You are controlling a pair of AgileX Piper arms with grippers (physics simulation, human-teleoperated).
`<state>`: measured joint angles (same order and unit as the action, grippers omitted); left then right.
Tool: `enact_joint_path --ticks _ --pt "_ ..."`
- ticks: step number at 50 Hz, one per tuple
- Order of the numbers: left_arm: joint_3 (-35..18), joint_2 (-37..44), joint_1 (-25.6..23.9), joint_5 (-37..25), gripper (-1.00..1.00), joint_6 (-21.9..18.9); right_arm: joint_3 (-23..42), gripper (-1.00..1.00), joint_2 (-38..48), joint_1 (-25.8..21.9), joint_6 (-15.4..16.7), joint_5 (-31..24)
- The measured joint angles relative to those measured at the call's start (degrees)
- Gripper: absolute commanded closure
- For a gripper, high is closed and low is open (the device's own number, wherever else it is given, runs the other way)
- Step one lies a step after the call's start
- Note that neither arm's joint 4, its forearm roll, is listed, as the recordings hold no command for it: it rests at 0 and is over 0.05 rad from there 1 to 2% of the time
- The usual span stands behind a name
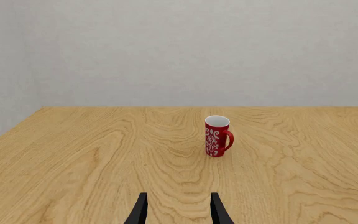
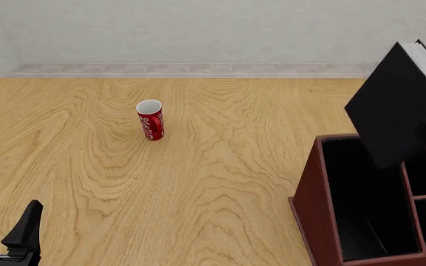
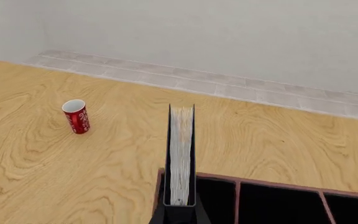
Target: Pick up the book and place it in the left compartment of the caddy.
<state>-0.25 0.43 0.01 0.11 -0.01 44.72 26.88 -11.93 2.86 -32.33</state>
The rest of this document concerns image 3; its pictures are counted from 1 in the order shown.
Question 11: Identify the red mug with white pattern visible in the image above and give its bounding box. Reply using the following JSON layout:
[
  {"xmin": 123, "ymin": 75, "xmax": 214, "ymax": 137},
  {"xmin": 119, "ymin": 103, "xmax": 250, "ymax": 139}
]
[{"xmin": 61, "ymin": 98, "xmax": 91, "ymax": 135}]

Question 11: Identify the red-brown desk caddy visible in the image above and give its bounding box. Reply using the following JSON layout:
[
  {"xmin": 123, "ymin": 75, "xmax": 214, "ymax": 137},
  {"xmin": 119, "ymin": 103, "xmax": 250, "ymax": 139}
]
[{"xmin": 152, "ymin": 168, "xmax": 358, "ymax": 224}]

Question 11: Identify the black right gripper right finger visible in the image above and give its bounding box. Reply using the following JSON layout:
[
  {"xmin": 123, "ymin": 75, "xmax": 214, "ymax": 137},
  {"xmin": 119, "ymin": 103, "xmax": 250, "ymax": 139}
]
[{"xmin": 193, "ymin": 192, "xmax": 211, "ymax": 224}]

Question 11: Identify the black book with white pages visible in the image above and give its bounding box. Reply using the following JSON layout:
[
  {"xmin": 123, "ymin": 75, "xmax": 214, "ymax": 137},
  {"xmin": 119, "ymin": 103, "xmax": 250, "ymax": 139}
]
[{"xmin": 162, "ymin": 103, "xmax": 198, "ymax": 224}]

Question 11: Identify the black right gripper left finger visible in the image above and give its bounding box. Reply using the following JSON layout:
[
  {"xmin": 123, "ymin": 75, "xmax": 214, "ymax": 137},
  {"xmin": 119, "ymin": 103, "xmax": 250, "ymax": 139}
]
[{"xmin": 148, "ymin": 203, "xmax": 168, "ymax": 224}]

